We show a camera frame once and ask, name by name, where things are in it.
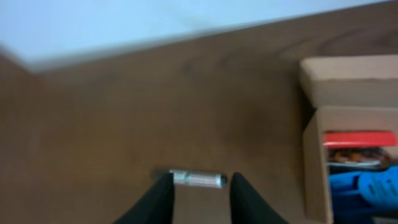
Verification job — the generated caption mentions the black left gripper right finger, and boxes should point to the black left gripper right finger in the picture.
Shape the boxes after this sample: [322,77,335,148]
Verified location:
[229,172,288,224]

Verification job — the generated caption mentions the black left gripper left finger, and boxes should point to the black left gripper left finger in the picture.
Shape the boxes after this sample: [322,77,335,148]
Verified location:
[113,173,175,224]

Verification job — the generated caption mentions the black whiteboard marker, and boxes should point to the black whiteboard marker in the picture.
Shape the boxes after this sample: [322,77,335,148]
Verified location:
[150,169,228,189]

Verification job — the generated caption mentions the blue whiteboard duster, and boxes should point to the blue whiteboard duster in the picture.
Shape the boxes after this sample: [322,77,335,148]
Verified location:
[328,166,397,216]

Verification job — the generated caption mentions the red stapler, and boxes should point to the red stapler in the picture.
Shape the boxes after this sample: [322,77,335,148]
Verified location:
[323,131,397,174]

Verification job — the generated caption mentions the brown cardboard box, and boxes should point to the brown cardboard box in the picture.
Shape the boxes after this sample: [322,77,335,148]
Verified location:
[299,55,397,223]

